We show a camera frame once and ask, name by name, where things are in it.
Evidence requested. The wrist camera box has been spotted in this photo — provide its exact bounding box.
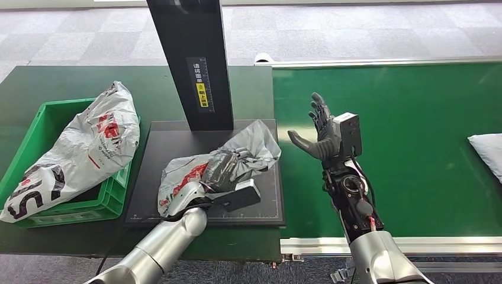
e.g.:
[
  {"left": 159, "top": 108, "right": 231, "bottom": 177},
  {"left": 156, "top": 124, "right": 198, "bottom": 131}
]
[
  {"left": 213, "top": 179, "right": 262, "bottom": 213},
  {"left": 332, "top": 112, "right": 363, "bottom": 159}
]

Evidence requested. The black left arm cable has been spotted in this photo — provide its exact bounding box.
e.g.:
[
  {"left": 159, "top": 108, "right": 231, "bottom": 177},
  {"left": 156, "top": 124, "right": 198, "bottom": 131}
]
[{"left": 95, "top": 202, "right": 214, "bottom": 277}]

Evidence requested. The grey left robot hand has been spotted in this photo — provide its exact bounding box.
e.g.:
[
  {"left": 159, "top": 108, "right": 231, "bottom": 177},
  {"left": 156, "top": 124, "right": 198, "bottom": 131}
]
[{"left": 199, "top": 150, "right": 247, "bottom": 193}]

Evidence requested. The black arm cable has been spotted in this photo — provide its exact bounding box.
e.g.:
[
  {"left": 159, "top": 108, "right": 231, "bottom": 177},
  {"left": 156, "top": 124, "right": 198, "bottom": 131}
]
[
  {"left": 350, "top": 156, "right": 376, "bottom": 209},
  {"left": 95, "top": 202, "right": 214, "bottom": 277}
]

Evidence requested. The green conveyor belt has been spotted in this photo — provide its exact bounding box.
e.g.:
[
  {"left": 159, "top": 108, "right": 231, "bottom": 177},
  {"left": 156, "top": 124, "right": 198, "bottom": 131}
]
[{"left": 271, "top": 62, "right": 502, "bottom": 239}]

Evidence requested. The black scanner column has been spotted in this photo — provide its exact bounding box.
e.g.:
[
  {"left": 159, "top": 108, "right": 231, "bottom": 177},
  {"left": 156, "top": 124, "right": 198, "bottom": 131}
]
[{"left": 146, "top": 0, "right": 235, "bottom": 132}]

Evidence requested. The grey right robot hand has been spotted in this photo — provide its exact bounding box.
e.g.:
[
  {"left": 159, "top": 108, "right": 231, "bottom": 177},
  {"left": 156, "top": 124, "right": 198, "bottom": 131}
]
[{"left": 287, "top": 92, "right": 342, "bottom": 162}]

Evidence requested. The black scanner base platform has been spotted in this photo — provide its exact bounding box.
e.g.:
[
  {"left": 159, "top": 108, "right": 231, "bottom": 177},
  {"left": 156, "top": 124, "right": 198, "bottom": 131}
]
[{"left": 124, "top": 119, "right": 286, "bottom": 229}]

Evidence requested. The yellow warning label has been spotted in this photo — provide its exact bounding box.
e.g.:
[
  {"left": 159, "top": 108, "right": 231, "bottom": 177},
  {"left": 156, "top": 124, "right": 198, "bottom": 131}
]
[{"left": 195, "top": 82, "right": 210, "bottom": 108}]

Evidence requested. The aluminium conveyor side rail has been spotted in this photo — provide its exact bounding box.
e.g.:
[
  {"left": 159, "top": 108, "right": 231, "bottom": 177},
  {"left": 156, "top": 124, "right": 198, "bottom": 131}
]
[
  {"left": 279, "top": 235, "right": 502, "bottom": 258},
  {"left": 254, "top": 56, "right": 502, "bottom": 70}
]

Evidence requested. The green plastic crate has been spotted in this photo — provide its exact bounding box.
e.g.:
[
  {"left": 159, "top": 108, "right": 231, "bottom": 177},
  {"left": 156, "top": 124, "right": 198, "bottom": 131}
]
[{"left": 0, "top": 98, "right": 141, "bottom": 229}]

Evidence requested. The large white black-lettered poly package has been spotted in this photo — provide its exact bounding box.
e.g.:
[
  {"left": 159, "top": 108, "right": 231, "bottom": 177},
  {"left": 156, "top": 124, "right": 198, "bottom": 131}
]
[{"left": 0, "top": 81, "right": 141, "bottom": 224}]

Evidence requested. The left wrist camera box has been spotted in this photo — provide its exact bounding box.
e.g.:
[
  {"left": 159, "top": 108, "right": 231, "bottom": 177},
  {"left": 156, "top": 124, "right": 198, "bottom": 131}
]
[{"left": 213, "top": 179, "right": 262, "bottom": 213}]

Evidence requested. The grey red-print poly mailer package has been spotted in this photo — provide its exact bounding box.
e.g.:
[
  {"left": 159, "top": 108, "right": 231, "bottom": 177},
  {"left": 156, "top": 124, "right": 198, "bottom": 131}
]
[{"left": 157, "top": 119, "right": 282, "bottom": 219}]

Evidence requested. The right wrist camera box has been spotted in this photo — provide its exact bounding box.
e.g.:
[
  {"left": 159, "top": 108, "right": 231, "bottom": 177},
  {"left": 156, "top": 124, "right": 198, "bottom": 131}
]
[{"left": 332, "top": 112, "right": 363, "bottom": 159}]

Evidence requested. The white conveyor roller end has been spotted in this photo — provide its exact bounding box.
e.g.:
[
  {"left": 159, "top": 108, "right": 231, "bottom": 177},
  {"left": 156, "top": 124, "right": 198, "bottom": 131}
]
[{"left": 254, "top": 52, "right": 275, "bottom": 66}]

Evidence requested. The pale grey red-line poly package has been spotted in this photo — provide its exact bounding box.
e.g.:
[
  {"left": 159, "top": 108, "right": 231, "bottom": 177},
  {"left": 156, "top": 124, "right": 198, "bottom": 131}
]
[{"left": 466, "top": 133, "right": 502, "bottom": 185}]

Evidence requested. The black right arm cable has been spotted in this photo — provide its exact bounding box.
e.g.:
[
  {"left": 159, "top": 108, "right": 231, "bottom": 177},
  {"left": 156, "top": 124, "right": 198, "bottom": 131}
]
[{"left": 350, "top": 156, "right": 376, "bottom": 209}]

